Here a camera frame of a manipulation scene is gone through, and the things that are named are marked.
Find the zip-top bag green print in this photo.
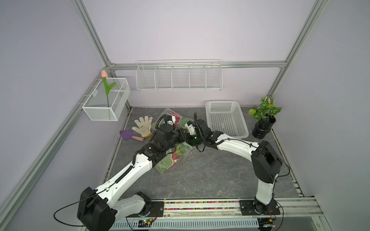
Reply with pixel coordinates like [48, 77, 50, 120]
[155, 142, 193, 175]
[152, 108, 196, 140]

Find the pink dragon fruit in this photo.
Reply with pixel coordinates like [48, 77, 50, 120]
[171, 143, 187, 168]

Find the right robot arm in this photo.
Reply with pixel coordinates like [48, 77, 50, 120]
[185, 113, 286, 215]

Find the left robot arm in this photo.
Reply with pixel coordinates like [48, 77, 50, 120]
[75, 114, 200, 231]

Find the white knit glove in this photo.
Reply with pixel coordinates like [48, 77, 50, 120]
[132, 116, 153, 138]

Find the white plastic basket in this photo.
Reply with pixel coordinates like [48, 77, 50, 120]
[205, 101, 249, 139]

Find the purple pink spatula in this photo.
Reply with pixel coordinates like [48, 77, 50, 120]
[119, 130, 145, 142]

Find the potted green plant black vase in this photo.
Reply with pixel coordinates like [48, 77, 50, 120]
[249, 95, 282, 139]

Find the artificial pink tulip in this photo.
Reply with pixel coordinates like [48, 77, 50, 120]
[101, 70, 116, 107]

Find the white wire wall shelf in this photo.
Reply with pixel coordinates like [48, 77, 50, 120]
[136, 59, 223, 91]

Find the white mesh wall box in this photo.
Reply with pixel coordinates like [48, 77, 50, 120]
[82, 78, 131, 121]

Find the white vented cable duct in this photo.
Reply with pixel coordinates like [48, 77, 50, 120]
[110, 218, 260, 231]

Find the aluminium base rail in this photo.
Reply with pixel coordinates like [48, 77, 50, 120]
[148, 197, 324, 219]

